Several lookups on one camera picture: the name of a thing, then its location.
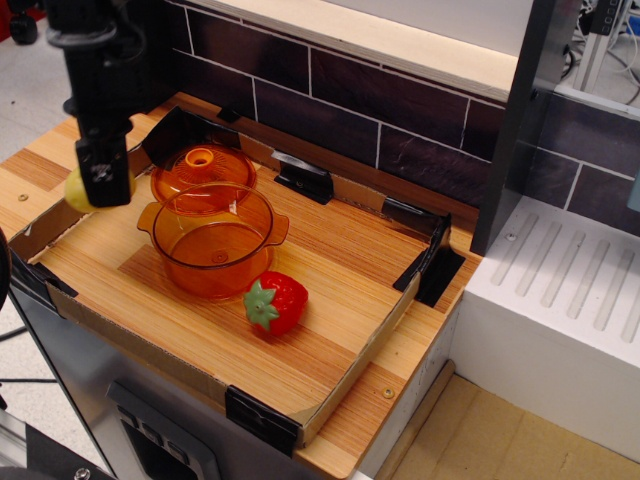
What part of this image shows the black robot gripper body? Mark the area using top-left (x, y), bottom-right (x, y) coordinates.
top-left (47, 22), bottom-right (150, 141)

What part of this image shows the black caster wheel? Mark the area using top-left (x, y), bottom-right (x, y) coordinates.
top-left (9, 12), bottom-right (38, 45)

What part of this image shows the dark grey vertical post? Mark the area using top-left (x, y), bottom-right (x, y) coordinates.
top-left (471, 0), bottom-right (580, 256)

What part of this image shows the orange transparent pot lid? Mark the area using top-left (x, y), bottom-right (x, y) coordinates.
top-left (151, 144), bottom-right (257, 202)

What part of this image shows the white toy sink drainboard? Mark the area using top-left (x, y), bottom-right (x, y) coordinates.
top-left (450, 198), bottom-right (639, 460)

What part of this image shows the red toy strawberry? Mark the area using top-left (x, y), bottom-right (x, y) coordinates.
top-left (243, 271), bottom-right (309, 336)

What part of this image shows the orange transparent plastic pot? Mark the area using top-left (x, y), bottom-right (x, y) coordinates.
top-left (137, 182), bottom-right (289, 299)

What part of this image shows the yellow toy potato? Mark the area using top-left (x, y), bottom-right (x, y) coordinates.
top-left (64, 167), bottom-right (114, 214)

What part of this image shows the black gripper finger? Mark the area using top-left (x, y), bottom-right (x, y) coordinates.
top-left (75, 135), bottom-right (132, 208)

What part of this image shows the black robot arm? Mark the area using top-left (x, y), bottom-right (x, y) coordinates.
top-left (44, 1), bottom-right (151, 208)

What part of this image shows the cardboard fence with black tape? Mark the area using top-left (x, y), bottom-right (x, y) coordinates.
top-left (1, 119), bottom-right (478, 477)

